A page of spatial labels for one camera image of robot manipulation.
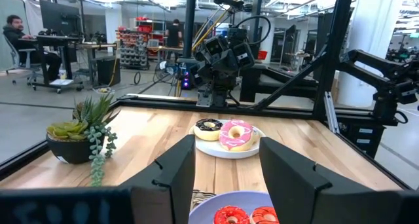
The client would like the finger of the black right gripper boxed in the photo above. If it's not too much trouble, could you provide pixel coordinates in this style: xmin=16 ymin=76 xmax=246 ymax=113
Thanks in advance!
xmin=232 ymin=42 xmax=256 ymax=71
xmin=203 ymin=35 xmax=227 ymax=60

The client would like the round woven wicker mat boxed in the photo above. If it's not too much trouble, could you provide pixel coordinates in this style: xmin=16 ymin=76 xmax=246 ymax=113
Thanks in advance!
xmin=191 ymin=189 xmax=217 ymax=212

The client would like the round purple plate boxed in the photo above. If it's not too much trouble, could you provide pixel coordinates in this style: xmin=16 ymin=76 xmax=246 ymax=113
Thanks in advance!
xmin=188 ymin=190 xmax=274 ymax=224

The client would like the black computer monitor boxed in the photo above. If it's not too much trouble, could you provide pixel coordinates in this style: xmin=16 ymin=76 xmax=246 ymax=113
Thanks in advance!
xmin=39 ymin=0 xmax=81 ymax=37

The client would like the large chocolate iced donut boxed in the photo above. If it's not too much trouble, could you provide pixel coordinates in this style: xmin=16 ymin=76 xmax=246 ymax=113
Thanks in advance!
xmin=193 ymin=118 xmax=224 ymax=142

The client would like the round white plate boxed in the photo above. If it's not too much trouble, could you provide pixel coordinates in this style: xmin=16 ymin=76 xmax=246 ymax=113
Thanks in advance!
xmin=189 ymin=119 xmax=266 ymax=160

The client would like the small red striped donut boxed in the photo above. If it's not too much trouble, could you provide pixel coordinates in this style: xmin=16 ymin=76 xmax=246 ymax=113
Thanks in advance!
xmin=250 ymin=206 xmax=280 ymax=224

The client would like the parts shelf with red bins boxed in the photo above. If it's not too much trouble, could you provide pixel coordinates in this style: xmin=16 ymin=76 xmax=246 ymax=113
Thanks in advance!
xmin=116 ymin=16 xmax=166 ymax=71

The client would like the computer tower with purple light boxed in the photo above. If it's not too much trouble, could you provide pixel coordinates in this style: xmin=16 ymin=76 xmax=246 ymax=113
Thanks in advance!
xmin=178 ymin=62 xmax=197 ymax=90

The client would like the round floor fan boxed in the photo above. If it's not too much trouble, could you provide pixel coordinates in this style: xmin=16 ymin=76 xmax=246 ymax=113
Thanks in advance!
xmin=153 ymin=60 xmax=179 ymax=84

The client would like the black workbench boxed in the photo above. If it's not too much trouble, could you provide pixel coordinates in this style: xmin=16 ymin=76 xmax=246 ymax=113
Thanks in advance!
xmin=238 ymin=63 xmax=318 ymax=103

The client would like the black rolling desk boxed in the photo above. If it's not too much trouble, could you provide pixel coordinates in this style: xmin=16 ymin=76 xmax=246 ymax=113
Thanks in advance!
xmin=18 ymin=35 xmax=84 ymax=94

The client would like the seated person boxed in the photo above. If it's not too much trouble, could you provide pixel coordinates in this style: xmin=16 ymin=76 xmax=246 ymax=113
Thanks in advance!
xmin=2 ymin=14 xmax=63 ymax=83

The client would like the grey office chair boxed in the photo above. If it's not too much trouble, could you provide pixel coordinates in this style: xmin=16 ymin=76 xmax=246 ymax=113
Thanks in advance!
xmin=3 ymin=33 xmax=43 ymax=86

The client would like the black cabinet box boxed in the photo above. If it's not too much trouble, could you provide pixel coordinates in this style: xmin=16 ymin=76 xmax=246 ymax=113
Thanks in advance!
xmin=96 ymin=55 xmax=121 ymax=86

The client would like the yellow cable bundle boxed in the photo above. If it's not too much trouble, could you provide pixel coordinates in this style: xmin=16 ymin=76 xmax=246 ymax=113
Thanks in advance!
xmin=191 ymin=0 xmax=246 ymax=51

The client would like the black control box with labels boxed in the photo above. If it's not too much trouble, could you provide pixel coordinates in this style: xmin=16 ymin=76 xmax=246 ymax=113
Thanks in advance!
xmin=337 ymin=117 xmax=387 ymax=159

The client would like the standing person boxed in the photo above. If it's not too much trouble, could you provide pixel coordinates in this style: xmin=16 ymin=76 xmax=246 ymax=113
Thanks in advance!
xmin=164 ymin=18 xmax=183 ymax=61

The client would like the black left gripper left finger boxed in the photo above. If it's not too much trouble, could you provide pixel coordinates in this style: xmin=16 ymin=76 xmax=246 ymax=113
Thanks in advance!
xmin=119 ymin=134 xmax=196 ymax=224

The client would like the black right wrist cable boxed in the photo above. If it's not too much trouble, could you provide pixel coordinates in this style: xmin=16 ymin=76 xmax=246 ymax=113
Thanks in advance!
xmin=234 ymin=15 xmax=272 ymax=47

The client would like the large pink iced donut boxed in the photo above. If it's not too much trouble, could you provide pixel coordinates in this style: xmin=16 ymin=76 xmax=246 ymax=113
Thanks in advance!
xmin=218 ymin=119 xmax=258 ymax=152

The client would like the small red sprinkled donut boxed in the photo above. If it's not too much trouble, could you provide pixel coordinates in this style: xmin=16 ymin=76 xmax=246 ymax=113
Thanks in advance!
xmin=213 ymin=206 xmax=251 ymax=224

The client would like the silver aluminium strut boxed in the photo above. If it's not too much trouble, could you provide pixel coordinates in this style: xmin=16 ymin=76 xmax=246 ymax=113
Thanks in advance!
xmin=323 ymin=91 xmax=340 ymax=133

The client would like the potted succulent plant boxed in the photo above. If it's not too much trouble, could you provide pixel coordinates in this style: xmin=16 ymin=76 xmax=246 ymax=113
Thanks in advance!
xmin=45 ymin=92 xmax=120 ymax=187

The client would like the wooden work table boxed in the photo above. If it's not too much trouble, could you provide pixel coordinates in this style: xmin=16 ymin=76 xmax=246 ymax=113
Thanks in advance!
xmin=78 ymin=42 xmax=118 ymax=84

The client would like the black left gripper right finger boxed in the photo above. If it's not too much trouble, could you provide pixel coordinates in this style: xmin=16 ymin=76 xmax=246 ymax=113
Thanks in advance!
xmin=259 ymin=137 xmax=407 ymax=224

